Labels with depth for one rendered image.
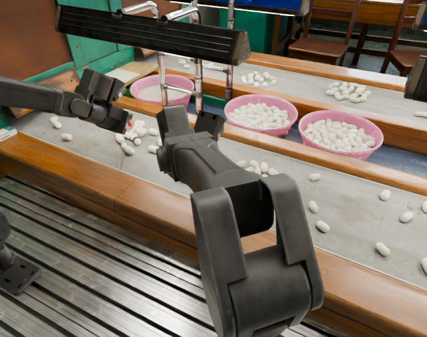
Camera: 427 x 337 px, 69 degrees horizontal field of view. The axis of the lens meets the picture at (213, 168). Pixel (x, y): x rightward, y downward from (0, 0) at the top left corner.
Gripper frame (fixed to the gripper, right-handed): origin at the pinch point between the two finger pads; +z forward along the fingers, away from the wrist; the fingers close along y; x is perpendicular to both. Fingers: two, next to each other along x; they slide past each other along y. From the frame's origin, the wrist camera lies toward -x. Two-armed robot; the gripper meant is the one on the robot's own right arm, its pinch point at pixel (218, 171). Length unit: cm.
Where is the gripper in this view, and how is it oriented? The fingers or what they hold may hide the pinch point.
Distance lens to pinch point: 71.0
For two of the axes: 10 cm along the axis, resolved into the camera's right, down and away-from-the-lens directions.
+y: -8.8, -3.0, 3.7
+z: 3.6, 0.8, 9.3
